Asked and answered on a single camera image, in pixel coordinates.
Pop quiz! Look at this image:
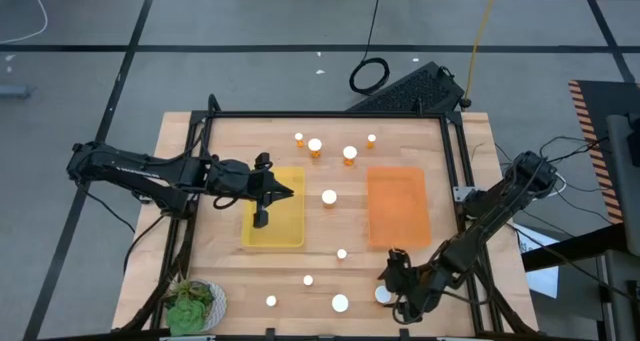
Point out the black perforated metal box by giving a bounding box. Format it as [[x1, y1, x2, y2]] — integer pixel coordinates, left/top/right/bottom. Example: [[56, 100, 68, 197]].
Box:
[[346, 60, 466, 114]]

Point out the white ribbed plant pot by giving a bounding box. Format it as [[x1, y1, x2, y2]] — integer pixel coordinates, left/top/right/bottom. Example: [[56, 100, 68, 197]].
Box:
[[194, 279, 229, 333]]

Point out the yellow cable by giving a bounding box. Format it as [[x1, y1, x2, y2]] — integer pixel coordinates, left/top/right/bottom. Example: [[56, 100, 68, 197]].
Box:
[[463, 0, 501, 107]]

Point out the grey metal foot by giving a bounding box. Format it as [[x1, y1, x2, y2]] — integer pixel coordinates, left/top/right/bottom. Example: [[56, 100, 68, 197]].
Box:
[[0, 84, 32, 100]]

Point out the green succulent plant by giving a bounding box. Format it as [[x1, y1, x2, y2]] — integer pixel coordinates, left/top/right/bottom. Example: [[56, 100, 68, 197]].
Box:
[[163, 278, 217, 338]]

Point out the coiled black cable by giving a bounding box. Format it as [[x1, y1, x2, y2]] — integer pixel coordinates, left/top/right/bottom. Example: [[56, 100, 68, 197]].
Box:
[[348, 0, 391, 96]]

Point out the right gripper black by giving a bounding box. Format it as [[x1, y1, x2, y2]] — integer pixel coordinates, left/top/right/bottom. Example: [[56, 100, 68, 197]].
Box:
[[378, 248, 451, 326]]

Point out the black desk beam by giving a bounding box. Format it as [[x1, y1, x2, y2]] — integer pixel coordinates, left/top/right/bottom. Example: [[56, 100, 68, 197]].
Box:
[[519, 222, 632, 273]]

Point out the white paper sheet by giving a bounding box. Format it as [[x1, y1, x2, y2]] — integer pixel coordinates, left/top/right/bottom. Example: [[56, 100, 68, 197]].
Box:
[[512, 222, 560, 300]]

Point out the yellow translucent plastic bin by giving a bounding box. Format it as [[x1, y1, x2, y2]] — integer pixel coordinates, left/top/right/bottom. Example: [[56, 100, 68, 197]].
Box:
[[241, 165, 306, 249]]

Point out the white floor cable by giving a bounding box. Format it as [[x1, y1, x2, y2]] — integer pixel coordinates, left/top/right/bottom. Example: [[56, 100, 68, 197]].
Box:
[[0, 0, 50, 45]]

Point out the orange translucent plastic bin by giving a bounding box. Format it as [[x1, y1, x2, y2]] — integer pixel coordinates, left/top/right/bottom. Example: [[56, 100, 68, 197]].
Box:
[[366, 166, 433, 249]]

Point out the black mat with hazard stripes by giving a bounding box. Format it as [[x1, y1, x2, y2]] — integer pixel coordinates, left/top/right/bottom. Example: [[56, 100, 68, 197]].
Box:
[[568, 79, 640, 225]]

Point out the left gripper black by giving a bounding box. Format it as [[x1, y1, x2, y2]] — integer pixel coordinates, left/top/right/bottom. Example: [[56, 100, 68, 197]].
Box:
[[205, 152, 295, 230]]

